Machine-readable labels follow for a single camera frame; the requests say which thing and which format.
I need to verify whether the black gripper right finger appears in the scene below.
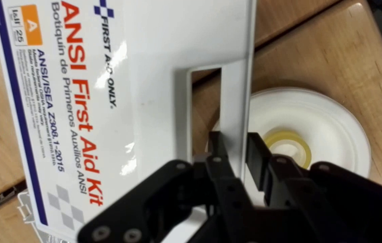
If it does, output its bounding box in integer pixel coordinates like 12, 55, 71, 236
245, 131, 382, 243

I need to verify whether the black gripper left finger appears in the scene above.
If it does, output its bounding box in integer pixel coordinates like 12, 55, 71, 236
77, 130, 263, 243

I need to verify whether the white first aid kit box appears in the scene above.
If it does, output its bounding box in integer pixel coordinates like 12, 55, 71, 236
0, 0, 257, 243

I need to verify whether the yellowish clear tape roll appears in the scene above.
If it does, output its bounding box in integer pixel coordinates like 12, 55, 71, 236
261, 128, 313, 171

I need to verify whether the white round plate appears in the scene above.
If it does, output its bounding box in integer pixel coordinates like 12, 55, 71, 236
205, 86, 372, 193

